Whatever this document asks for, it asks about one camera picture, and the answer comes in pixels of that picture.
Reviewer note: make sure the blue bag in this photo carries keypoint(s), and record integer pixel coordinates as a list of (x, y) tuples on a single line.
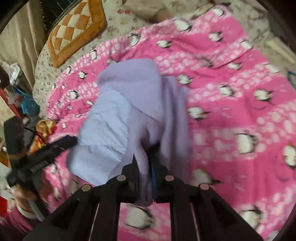
[(28, 105)]

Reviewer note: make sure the beige garment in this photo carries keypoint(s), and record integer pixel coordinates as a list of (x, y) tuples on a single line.
[(149, 10)]

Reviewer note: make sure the person's left hand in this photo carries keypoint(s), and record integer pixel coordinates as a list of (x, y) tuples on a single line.
[(23, 195)]

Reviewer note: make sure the lilac fleece-lined jacket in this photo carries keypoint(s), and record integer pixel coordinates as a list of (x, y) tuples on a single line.
[(137, 108)]

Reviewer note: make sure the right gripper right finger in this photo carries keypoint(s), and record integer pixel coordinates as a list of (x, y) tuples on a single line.
[(196, 213)]

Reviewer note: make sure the orange checkered cushion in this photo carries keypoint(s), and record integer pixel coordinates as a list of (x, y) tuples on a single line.
[(78, 27)]

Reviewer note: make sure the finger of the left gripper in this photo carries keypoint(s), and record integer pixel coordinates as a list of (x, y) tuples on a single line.
[(62, 144)]

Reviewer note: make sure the yellow red cartoon blanket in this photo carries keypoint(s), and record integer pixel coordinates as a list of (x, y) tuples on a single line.
[(44, 129)]

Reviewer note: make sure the floral bed sheet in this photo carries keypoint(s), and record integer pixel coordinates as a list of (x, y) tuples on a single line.
[(258, 23)]

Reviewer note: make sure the pink penguin quilt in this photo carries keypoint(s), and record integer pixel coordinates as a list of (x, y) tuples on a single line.
[(241, 109)]

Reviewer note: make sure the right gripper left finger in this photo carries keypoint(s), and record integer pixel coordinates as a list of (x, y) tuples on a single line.
[(91, 213)]

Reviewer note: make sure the beige curtain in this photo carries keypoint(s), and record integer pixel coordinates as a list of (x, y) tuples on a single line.
[(23, 39)]

